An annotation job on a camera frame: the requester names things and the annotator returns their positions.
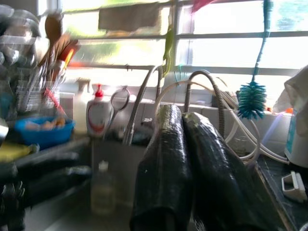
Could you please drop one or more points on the brown hanging cloth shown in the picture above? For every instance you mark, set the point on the brown hanging cloth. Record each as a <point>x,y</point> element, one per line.
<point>127,18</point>

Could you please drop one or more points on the white spray bottle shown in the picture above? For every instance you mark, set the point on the white spray bottle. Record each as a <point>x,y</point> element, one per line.
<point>80,113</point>

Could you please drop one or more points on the round mesh strainer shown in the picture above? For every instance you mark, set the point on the round mesh strainer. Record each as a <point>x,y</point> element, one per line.
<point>119,98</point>

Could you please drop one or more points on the yellow cloth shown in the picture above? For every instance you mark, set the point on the yellow cloth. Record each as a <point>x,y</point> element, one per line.
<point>14,151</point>

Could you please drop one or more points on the stainless steel sink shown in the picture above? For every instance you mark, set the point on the stainless steel sink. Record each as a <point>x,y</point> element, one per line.
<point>120,154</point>

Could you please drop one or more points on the steel spring faucet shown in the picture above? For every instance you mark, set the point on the steel spring faucet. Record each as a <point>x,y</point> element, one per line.
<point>220,113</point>

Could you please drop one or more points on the pink hanging cloth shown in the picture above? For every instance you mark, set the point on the pink hanging cloth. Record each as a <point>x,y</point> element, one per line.
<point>199,3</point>

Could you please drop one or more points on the brown food scraps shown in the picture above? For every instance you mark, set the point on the brown food scraps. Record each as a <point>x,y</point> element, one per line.
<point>48,124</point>

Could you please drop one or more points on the blue plastic bowl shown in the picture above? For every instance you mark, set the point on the blue plastic bowl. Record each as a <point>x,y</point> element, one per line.
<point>43,137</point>

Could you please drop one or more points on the white plastic holder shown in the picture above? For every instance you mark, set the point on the white plastic holder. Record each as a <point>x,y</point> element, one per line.
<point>294,187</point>

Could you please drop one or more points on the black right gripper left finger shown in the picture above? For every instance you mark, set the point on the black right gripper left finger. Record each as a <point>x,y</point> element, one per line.
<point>163,173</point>

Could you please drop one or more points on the clear plastic bottle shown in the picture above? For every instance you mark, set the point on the clear plastic bottle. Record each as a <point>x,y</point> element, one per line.
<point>103,190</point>

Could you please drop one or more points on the wooden spoon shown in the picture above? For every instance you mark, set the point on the wooden spoon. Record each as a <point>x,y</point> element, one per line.
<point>53,26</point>

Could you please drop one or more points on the white dish soap bottle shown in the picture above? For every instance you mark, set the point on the white dish soap bottle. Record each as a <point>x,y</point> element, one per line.
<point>98,115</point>

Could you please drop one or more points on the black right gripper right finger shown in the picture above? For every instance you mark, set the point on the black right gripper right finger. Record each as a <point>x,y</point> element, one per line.
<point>221,187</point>

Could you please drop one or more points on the grey window grille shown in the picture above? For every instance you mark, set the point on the grey window grille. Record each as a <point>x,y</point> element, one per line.
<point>216,35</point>

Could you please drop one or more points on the blue bottle brush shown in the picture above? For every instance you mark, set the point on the blue bottle brush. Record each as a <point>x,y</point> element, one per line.
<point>252,101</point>

